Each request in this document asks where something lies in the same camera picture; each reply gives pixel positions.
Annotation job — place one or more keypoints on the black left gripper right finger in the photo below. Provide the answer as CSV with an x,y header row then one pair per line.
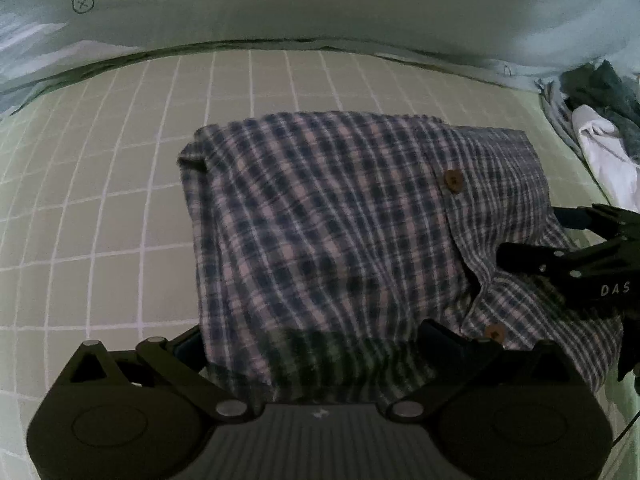
x,y
472,377

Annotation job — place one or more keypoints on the green grid bed sheet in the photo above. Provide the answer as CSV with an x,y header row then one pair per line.
x,y
96,239

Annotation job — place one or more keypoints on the dark plaid button shirt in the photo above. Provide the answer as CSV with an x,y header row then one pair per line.
x,y
323,240

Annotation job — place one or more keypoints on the light blue carrot-print quilt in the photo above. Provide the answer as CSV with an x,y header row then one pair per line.
x,y
514,42

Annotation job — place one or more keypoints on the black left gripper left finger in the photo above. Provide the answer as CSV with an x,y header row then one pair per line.
x,y
156,363

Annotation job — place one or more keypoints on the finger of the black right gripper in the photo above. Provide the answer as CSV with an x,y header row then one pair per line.
x,y
609,222

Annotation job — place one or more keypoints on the white garment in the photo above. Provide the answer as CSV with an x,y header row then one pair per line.
x,y
602,147

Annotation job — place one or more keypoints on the dark teal garment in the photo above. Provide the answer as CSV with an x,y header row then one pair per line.
x,y
606,93

